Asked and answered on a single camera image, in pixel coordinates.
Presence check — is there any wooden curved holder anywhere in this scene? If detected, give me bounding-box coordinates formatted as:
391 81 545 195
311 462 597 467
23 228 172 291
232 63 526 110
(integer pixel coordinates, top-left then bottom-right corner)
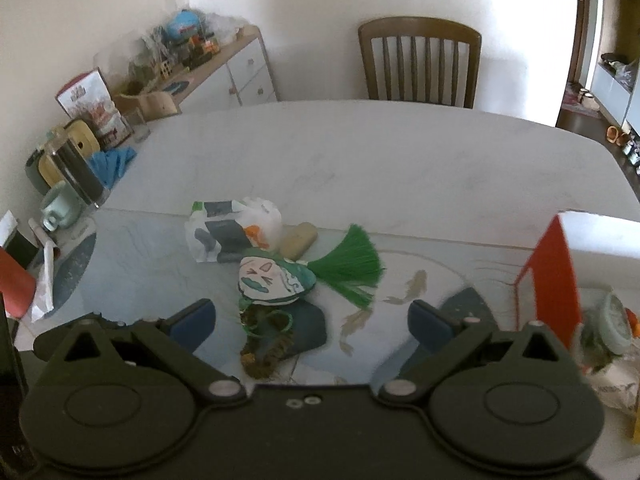
117 90 179 119

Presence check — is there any blue round toy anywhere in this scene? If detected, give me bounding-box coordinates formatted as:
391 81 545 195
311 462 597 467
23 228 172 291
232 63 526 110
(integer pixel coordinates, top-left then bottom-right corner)
162 9 204 44

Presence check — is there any red and white cardboard box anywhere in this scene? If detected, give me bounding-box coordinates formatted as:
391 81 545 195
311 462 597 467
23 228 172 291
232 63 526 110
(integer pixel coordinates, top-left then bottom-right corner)
514 209 640 352

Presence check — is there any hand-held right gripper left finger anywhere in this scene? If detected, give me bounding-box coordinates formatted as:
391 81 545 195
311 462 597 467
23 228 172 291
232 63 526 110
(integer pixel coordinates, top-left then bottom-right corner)
33 298 247 404

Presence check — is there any blue cloth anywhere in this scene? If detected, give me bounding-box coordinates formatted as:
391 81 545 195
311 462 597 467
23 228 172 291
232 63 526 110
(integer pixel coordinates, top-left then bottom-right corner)
88 145 137 189

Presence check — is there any clear glass jar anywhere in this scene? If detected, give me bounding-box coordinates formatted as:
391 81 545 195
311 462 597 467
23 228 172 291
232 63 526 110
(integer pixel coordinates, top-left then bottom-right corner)
44 127 112 209

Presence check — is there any red and white printed box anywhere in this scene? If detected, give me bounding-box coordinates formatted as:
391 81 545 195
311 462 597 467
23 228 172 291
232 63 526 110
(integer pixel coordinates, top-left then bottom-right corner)
55 68 134 147

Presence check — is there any white printed plastic bag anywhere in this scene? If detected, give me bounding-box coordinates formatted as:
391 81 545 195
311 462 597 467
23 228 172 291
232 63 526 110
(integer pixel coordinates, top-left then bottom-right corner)
184 197 282 264

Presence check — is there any mint green mug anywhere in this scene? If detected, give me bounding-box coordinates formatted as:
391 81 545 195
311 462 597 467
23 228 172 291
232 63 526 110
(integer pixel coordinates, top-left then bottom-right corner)
39 182 84 232

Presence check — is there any wooden slat-back chair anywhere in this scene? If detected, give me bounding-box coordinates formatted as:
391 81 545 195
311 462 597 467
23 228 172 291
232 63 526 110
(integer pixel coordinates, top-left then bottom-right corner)
358 16 483 110

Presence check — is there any white crumpled paper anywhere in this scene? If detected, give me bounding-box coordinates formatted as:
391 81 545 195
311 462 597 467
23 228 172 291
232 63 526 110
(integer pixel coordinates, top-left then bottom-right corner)
29 239 59 324

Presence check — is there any mint round sachet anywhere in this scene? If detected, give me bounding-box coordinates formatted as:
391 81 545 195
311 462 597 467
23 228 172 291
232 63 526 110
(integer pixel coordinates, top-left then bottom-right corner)
599 291 634 355

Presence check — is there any white wooden sideboard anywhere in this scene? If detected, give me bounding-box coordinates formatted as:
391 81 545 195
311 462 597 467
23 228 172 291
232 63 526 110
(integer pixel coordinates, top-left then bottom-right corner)
162 24 279 114

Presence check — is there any brown wooden door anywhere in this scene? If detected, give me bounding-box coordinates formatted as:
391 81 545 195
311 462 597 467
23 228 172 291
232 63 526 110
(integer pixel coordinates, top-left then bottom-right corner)
574 0 593 87

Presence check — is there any red patterned rug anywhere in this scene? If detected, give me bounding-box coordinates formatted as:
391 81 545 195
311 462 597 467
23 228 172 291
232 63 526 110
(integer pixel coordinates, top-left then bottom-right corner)
559 87 599 114

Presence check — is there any grey shoe cabinet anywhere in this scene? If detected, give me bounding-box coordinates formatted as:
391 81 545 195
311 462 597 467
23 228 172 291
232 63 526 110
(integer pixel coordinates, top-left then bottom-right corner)
589 59 640 137

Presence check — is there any red flat packet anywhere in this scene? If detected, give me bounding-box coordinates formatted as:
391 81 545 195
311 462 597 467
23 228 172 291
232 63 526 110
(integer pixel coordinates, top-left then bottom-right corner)
0 247 38 319

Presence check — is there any green face doll toy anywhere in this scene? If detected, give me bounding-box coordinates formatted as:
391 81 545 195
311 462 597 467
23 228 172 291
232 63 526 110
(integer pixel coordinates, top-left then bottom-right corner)
239 307 295 379

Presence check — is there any beige oval soap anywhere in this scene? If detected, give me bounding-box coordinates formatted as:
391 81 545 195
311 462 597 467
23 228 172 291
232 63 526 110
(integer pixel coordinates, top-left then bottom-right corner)
279 222 319 260

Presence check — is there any yellow lid container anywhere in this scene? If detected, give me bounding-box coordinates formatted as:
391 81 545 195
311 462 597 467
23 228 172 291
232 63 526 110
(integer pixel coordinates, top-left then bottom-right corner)
24 119 102 194

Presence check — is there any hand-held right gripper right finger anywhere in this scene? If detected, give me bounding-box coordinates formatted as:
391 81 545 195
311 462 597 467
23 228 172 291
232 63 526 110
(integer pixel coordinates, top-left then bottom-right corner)
372 299 584 404

